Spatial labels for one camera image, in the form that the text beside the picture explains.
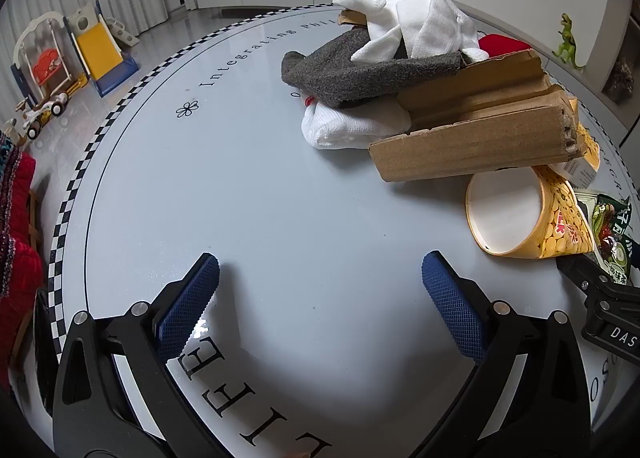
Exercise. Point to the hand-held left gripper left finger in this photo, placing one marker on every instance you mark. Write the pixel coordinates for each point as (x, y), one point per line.
(190, 303)

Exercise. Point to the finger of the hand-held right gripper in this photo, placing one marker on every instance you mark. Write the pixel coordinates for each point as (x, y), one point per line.
(582, 273)

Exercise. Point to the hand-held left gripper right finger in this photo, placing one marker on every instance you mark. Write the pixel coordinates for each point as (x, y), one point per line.
(452, 308)

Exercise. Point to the green snack wrapper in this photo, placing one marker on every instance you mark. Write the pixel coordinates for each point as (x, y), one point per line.
(612, 238)

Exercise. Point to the yellow printed paper cup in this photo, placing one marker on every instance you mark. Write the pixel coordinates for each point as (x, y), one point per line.
(555, 218)

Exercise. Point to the red velvet box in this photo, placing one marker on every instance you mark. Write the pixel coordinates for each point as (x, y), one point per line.
(500, 44)

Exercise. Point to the yellow printed packaging piece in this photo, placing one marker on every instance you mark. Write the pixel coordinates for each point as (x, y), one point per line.
(585, 153)

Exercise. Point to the brown cardboard piece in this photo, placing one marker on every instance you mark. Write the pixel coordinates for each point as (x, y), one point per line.
(475, 138)

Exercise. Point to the dried plant ornament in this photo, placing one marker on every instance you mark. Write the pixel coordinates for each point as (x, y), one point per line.
(621, 80)

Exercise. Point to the white sock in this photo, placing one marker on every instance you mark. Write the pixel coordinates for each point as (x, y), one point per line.
(345, 130)

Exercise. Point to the green toy dinosaur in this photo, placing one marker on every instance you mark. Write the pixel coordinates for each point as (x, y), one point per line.
(567, 40)

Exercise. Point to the white toy car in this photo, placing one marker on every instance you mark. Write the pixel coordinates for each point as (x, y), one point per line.
(42, 113)

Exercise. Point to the white shelf unit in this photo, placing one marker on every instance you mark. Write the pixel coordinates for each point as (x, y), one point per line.
(617, 28)

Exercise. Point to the grey sock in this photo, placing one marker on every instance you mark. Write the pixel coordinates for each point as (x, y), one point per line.
(345, 73)

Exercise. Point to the yellow and blue toy slide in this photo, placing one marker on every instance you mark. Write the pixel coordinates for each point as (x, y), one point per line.
(102, 45)

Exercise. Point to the white and red toy swing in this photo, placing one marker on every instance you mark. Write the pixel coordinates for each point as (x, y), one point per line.
(47, 65)

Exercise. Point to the white cloth glove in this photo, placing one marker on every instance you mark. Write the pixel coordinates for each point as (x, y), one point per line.
(425, 23)

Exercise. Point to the wooden frame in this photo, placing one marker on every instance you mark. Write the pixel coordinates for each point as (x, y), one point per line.
(36, 218)

